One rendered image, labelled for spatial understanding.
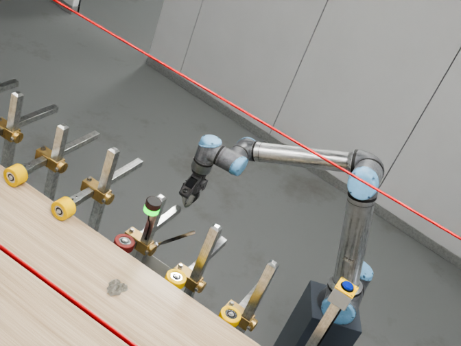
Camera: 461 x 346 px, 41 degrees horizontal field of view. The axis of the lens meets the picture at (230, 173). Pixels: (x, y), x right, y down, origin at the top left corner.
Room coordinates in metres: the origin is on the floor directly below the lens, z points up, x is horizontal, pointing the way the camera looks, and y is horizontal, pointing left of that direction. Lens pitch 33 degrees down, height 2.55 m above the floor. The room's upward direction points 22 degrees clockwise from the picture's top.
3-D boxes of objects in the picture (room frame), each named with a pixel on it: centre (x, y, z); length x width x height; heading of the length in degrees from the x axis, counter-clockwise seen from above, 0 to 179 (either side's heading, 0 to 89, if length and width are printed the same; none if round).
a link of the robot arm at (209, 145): (2.29, 0.13, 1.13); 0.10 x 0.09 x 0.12; 78
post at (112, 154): (1.97, 0.45, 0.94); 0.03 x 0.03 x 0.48; 73
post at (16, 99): (2.12, 0.93, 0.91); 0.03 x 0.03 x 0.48; 73
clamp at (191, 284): (1.83, -0.01, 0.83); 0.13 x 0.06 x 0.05; 73
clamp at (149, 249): (1.90, 0.23, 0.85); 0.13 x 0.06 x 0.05; 73
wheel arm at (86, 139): (2.12, 0.71, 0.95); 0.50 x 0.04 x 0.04; 163
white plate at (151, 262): (1.91, 0.17, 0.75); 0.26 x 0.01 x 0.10; 73
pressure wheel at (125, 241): (1.81, 0.28, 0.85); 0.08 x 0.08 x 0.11
